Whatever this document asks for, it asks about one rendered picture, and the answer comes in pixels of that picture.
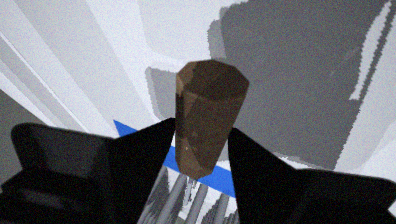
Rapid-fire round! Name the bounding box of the blue flat strip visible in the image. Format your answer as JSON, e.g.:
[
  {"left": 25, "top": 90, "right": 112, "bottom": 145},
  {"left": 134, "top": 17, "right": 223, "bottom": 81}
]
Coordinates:
[{"left": 113, "top": 120, "right": 235, "bottom": 198}]

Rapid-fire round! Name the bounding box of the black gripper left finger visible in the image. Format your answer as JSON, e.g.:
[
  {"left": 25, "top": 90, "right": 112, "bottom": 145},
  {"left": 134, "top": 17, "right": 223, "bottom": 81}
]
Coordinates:
[{"left": 11, "top": 118, "right": 175, "bottom": 224}]

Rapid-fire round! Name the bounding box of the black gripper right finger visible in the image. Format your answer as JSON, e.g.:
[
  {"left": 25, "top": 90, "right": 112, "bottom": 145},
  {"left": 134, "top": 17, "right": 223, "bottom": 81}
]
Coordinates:
[{"left": 228, "top": 127, "right": 396, "bottom": 224}]

